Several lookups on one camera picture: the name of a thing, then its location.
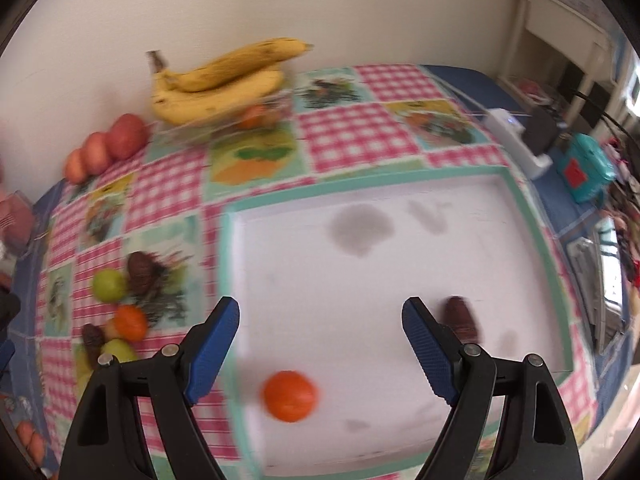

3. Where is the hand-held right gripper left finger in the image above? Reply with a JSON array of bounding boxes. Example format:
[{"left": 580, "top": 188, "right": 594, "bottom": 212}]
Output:
[{"left": 59, "top": 296, "right": 241, "bottom": 480}]

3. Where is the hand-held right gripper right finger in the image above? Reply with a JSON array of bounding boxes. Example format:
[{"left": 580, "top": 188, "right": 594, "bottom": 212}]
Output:
[{"left": 401, "top": 296, "right": 583, "bottom": 480}]

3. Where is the dark brown avocado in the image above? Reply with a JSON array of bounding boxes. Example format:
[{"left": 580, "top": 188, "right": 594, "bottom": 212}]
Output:
[
  {"left": 126, "top": 251, "right": 160, "bottom": 295},
  {"left": 81, "top": 323, "right": 106, "bottom": 366},
  {"left": 442, "top": 296, "right": 482, "bottom": 343}
]

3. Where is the orange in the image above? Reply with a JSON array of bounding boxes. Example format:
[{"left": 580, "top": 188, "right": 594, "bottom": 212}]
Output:
[
  {"left": 262, "top": 370, "right": 319, "bottom": 422},
  {"left": 237, "top": 105, "right": 281, "bottom": 131},
  {"left": 114, "top": 305, "right": 149, "bottom": 342}
]

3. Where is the checkered box with white inside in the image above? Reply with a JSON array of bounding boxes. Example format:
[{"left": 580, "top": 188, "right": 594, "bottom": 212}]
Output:
[{"left": 35, "top": 62, "right": 608, "bottom": 480}]

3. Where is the green guava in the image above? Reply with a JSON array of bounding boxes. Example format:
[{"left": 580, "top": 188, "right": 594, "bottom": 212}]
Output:
[
  {"left": 102, "top": 338, "right": 138, "bottom": 363},
  {"left": 91, "top": 269, "right": 127, "bottom": 303}
]

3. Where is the tablet with white case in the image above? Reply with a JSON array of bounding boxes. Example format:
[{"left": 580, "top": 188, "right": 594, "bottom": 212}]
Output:
[{"left": 565, "top": 215, "right": 632, "bottom": 356}]

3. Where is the clear plastic fruit container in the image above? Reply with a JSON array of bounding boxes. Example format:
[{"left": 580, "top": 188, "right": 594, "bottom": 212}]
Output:
[
  {"left": 0, "top": 187, "right": 38, "bottom": 261},
  {"left": 155, "top": 77, "right": 296, "bottom": 148}
]

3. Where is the white power strip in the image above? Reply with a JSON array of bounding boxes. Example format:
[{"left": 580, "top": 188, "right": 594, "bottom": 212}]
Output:
[{"left": 487, "top": 108, "right": 553, "bottom": 181}]

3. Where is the black charger block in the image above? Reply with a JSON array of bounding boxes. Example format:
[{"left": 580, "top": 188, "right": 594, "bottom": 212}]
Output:
[{"left": 524, "top": 105, "right": 563, "bottom": 153}]

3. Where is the yellow banana bunch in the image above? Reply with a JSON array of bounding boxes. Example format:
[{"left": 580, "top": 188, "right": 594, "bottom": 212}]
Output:
[{"left": 146, "top": 37, "right": 315, "bottom": 127}]

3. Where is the white chair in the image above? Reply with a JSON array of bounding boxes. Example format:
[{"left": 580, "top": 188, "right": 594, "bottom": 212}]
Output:
[{"left": 509, "top": 0, "right": 617, "bottom": 92}]

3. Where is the teal toy camera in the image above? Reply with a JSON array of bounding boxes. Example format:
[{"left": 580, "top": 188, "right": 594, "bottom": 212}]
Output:
[{"left": 557, "top": 132, "right": 617, "bottom": 204}]

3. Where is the black cable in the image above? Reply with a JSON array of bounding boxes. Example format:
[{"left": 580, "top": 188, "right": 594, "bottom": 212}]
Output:
[{"left": 565, "top": 87, "right": 640, "bottom": 136}]

